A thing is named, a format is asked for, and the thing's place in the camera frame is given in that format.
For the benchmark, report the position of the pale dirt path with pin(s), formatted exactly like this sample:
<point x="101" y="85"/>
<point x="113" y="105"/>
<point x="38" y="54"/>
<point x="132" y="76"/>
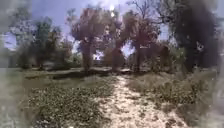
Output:
<point x="128" y="111"/>

